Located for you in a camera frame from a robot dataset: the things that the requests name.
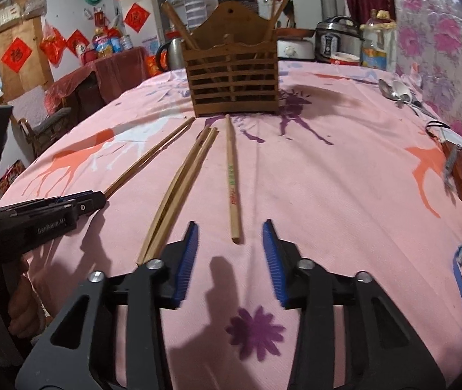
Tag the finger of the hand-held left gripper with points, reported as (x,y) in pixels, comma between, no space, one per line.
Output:
(91,204)
(64,199)

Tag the person's left hand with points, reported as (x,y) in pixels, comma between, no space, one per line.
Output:
(24,304)

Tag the wooden door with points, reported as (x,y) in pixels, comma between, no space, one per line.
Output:
(24,85)

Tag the wooden armchair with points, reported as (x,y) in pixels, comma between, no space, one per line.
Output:
(48,126)

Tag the printed wooden chopstick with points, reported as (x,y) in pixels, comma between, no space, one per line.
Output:
(232,178)

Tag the table with dark red cloth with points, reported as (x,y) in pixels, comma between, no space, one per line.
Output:
(113,73)

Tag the chopstick pair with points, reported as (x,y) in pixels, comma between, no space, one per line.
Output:
(174,193)

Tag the floral purple sheet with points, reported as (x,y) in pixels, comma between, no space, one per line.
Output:
(438,28)

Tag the wooden slatted utensil holder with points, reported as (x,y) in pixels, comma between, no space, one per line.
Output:
(231,69)

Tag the metal kettle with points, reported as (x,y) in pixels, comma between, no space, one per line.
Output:
(174,55)

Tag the pink printed tablecloth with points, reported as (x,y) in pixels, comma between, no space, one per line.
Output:
(336,191)

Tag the red snack bag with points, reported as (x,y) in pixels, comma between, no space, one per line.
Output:
(153,66)

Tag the woven handbag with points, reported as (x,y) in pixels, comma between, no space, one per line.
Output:
(9,16)
(36,4)

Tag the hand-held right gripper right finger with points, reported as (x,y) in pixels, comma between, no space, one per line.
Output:
(274,268)

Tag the red printed box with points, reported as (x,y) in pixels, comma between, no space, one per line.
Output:
(9,176)

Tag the clear bottle with green collar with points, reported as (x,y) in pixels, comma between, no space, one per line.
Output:
(194,6)

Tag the dark wooden chopstick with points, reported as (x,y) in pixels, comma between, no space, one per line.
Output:
(181,29)
(173,13)

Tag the silver rice cooker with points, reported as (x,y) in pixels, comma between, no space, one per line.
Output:
(338,40)

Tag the cooking oil bottle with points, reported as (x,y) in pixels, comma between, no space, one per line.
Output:
(375,48)

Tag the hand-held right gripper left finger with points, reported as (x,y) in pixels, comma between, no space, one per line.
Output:
(186,268)

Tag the red rimmed bowl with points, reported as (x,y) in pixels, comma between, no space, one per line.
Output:
(344,59)

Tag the white refrigerator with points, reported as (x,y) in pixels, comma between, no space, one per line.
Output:
(149,40)

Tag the pale kitchen appliance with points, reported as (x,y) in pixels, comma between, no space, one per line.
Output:
(295,50)

